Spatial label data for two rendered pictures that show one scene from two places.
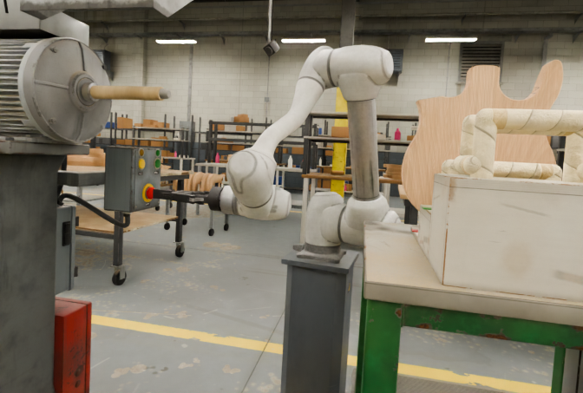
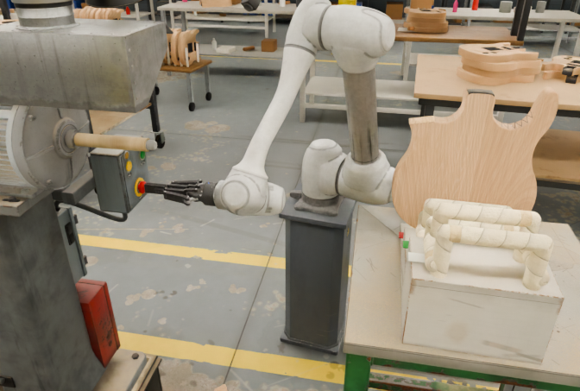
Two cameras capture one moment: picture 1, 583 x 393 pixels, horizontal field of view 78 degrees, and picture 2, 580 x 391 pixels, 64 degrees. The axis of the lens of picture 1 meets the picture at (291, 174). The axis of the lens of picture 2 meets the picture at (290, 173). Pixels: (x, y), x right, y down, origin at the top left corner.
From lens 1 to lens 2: 58 cm
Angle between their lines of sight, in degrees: 24
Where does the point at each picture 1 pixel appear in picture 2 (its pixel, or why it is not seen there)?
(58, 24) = not seen: hidden behind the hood
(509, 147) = (495, 172)
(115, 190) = (109, 194)
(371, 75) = (368, 53)
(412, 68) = not seen: outside the picture
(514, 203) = (459, 299)
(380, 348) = (356, 377)
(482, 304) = (428, 360)
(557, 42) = not seen: outside the picture
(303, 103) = (292, 80)
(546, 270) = (477, 339)
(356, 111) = (352, 82)
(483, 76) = (477, 104)
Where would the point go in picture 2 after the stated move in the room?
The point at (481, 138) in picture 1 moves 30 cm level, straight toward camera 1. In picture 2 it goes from (439, 250) to (395, 369)
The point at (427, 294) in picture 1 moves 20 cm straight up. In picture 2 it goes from (388, 352) to (400, 275)
